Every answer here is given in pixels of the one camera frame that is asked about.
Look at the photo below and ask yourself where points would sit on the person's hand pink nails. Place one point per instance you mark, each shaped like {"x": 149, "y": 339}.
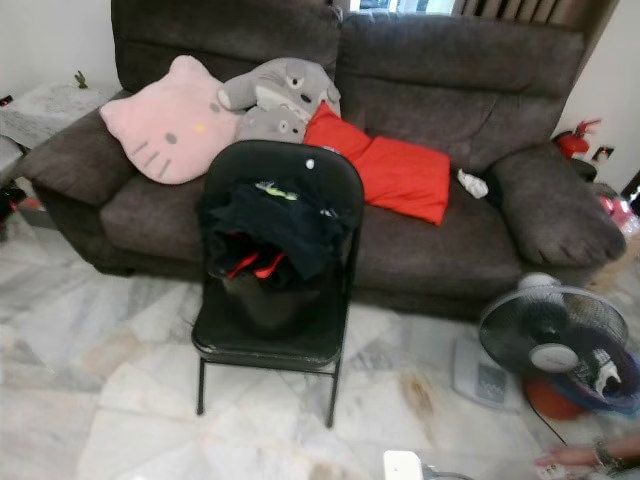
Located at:
{"x": 572, "y": 459}

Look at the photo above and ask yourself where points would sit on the small grey Totoro plush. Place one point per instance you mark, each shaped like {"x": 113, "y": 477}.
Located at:
{"x": 270, "y": 126}

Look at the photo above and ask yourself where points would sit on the orange round object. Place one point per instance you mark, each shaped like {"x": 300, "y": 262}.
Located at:
{"x": 555, "y": 403}

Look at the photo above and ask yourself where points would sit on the small white cloth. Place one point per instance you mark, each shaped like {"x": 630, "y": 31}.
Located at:
{"x": 472, "y": 183}

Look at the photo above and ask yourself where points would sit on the black floor fan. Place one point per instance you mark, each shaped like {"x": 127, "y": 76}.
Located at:
{"x": 540, "y": 330}

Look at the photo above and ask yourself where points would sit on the red cushion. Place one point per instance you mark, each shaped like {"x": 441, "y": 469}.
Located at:
{"x": 400, "y": 180}

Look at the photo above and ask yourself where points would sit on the red garment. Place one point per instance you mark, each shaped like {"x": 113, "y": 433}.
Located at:
{"x": 275, "y": 265}

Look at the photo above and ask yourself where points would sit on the black folding chair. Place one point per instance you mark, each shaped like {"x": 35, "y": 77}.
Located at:
{"x": 335, "y": 170}

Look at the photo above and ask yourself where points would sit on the red fire extinguisher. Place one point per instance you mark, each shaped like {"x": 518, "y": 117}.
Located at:
{"x": 572, "y": 143}

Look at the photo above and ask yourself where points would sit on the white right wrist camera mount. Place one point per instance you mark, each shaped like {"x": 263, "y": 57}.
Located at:
{"x": 402, "y": 466}

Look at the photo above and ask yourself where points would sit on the pink bag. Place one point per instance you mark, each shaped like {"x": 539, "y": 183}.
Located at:
{"x": 620, "y": 215}

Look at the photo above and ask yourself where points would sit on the pink Hello Kitty cushion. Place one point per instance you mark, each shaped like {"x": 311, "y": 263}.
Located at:
{"x": 170, "y": 128}

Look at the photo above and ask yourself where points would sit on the small plant figure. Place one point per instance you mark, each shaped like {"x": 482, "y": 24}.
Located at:
{"x": 80, "y": 81}

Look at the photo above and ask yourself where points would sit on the large grey Totoro plush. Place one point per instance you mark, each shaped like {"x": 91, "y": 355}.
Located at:
{"x": 285, "y": 85}

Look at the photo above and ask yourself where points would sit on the black folded garment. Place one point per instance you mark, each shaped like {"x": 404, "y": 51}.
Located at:
{"x": 290, "y": 235}

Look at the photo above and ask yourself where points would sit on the white cloth covered side table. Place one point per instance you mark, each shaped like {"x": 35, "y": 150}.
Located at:
{"x": 50, "y": 110}

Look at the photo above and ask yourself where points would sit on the dark brown sofa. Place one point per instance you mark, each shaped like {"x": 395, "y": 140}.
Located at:
{"x": 440, "y": 90}

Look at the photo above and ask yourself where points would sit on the bright window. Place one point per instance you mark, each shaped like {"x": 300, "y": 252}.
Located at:
{"x": 400, "y": 6}

